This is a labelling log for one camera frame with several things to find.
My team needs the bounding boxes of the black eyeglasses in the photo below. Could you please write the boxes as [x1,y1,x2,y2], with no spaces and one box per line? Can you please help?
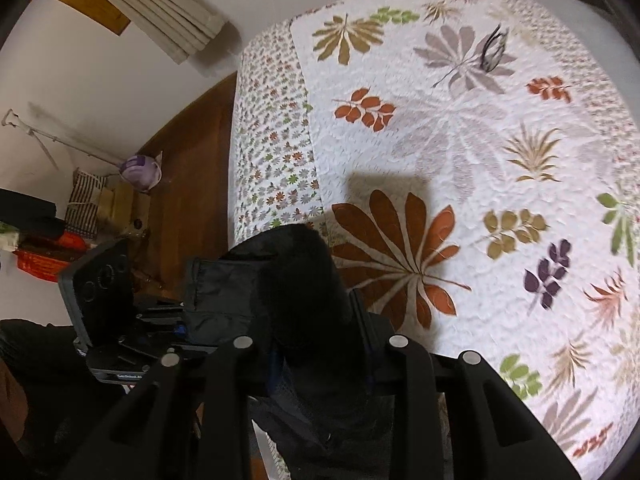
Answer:
[479,22,511,73]

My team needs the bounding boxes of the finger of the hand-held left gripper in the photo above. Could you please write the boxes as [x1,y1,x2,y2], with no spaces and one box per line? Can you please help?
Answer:
[132,297,192,350]

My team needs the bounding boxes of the white pole tool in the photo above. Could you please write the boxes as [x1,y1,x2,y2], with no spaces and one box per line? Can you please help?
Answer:
[1,108,124,170]

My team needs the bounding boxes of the red basket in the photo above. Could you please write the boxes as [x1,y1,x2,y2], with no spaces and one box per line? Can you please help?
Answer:
[12,232,90,282]

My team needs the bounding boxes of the striped fabric bag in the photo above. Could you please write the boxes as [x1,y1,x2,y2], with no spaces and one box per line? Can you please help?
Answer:
[64,167,109,239]

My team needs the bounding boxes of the cardboard box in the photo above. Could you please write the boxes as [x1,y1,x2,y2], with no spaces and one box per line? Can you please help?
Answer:
[97,184,152,239]

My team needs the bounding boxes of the floral quilted blanket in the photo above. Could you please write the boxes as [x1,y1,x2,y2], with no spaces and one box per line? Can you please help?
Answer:
[227,0,640,476]

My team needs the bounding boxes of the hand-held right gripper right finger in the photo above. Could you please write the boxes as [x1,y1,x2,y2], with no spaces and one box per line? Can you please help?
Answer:
[349,287,582,480]

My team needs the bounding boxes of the pleated beige curtain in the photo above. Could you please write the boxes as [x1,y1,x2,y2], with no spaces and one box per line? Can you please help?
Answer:
[75,0,230,65]

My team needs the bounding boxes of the black pants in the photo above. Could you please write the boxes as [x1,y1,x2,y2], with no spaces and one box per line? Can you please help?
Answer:
[182,224,441,480]

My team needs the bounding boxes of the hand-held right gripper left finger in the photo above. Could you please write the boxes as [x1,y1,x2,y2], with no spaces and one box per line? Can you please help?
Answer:
[60,335,281,480]

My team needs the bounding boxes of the black bag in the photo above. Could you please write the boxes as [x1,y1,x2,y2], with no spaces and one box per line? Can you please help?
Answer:
[0,187,67,242]

